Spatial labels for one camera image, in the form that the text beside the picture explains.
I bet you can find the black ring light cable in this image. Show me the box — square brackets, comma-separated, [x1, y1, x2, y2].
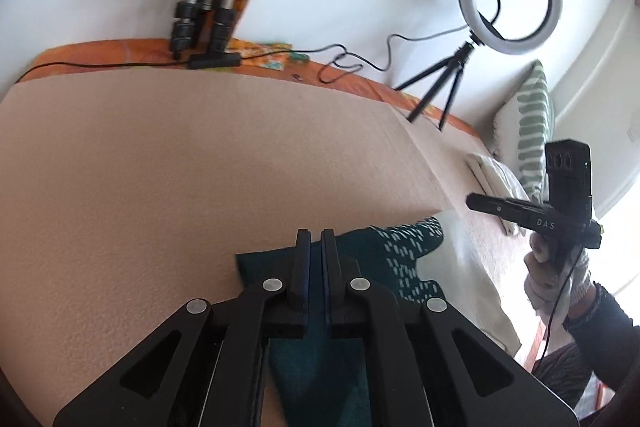
[15, 26, 473, 85]

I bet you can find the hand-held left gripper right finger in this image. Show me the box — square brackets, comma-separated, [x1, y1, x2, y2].
[321, 228, 581, 427]

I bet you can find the pink blanket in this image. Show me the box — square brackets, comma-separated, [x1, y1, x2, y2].
[0, 69, 546, 427]

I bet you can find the green leaf print pillow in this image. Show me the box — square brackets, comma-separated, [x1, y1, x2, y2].
[492, 59, 557, 195]

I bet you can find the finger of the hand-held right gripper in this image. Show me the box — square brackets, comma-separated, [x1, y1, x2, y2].
[466, 192, 552, 229]

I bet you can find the person's right forearm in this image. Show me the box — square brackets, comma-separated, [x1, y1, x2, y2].
[562, 282, 640, 393]

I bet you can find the folded white shirt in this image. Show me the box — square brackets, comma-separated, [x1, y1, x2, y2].
[465, 152, 531, 235]

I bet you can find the striped grey garment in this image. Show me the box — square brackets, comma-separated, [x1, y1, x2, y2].
[532, 347, 591, 418]

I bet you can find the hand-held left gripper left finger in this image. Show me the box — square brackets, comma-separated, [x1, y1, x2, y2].
[52, 228, 313, 427]

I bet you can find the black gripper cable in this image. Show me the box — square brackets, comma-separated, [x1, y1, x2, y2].
[537, 249, 592, 363]

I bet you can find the person's right hand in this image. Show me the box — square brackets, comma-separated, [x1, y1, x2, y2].
[524, 232, 596, 325]

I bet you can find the small black tripod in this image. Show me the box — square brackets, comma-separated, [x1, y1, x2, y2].
[392, 39, 476, 131]

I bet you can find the white and teal printed T-shirt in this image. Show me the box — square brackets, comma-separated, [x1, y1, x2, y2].
[235, 207, 523, 427]

